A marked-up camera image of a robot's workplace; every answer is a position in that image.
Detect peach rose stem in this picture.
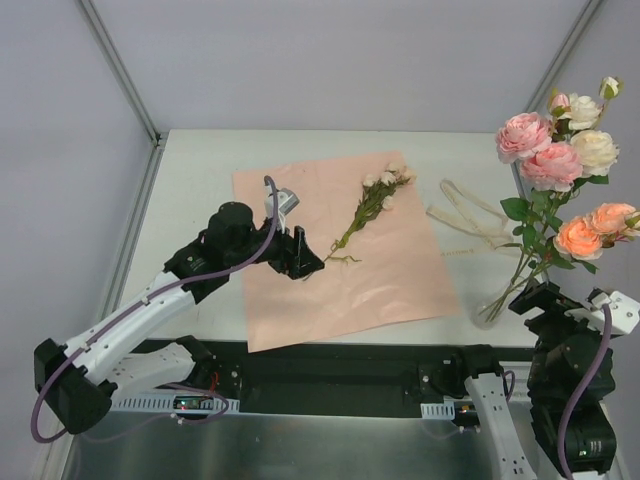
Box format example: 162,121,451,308
501,198,639,284

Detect pink wrapping paper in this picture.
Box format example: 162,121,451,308
233,152,461,352

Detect cream ribbon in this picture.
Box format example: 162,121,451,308
426,179,517,257

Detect artificial rose bouquet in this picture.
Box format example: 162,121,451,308
323,162,417,264

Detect pink rose stem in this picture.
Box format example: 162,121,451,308
479,92,586,321

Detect cream white rose stem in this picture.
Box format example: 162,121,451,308
547,76,624,184

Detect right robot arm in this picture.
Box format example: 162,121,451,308
429,280,617,479

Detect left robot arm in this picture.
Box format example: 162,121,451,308
31,189,324,442

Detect clear glass vase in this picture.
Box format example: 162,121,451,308
471,276,526,330

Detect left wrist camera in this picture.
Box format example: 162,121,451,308
264,185,300,233

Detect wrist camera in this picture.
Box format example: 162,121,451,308
264,185,300,233
587,288,639,336

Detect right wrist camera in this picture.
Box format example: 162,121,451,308
587,288,639,336

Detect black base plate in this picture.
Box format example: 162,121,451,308
129,335,551,416

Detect right white cable duct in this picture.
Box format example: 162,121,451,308
420,401,456,421

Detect white cable duct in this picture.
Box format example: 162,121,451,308
111,392,225,415
420,401,456,421

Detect left aluminium frame post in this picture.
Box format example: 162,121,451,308
75,0,166,146

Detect aluminium frame post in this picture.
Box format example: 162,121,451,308
503,0,606,149
75,0,166,146

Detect right aluminium frame post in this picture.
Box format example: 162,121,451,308
503,0,606,149

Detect left white cable duct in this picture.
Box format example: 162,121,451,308
111,392,225,415

